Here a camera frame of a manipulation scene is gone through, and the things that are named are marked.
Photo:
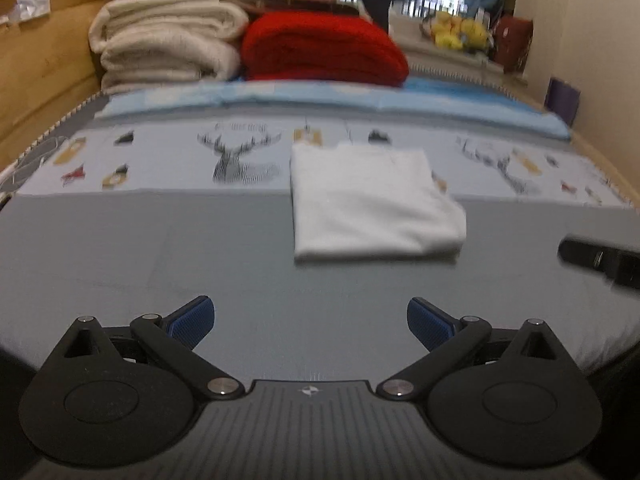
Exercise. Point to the tissue pack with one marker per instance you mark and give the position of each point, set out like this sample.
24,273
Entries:
30,7

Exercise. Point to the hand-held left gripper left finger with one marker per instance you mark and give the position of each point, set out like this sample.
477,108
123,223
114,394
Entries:
192,320

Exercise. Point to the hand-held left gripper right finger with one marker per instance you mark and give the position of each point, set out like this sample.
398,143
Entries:
427,322

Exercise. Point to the purple box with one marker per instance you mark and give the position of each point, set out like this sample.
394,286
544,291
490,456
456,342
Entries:
564,100

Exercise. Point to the red folded blanket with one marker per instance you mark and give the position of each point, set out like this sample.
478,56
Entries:
320,50

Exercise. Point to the white garment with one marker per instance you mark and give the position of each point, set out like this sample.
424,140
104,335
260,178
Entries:
370,200

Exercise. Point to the deer printed bed sheet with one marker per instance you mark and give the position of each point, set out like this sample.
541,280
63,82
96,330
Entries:
165,170

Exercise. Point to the yellow plush toy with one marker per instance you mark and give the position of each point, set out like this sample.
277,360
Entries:
475,35
447,32

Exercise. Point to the cream fleece folded blanket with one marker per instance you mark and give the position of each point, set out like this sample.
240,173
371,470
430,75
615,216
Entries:
165,62

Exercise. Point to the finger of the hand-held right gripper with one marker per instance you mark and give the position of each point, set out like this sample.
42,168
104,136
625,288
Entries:
585,255

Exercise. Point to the dark red pillow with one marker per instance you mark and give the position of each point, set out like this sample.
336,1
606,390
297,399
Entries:
512,45

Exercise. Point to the grey bed sheet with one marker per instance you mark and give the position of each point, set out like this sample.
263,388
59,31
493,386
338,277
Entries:
150,250

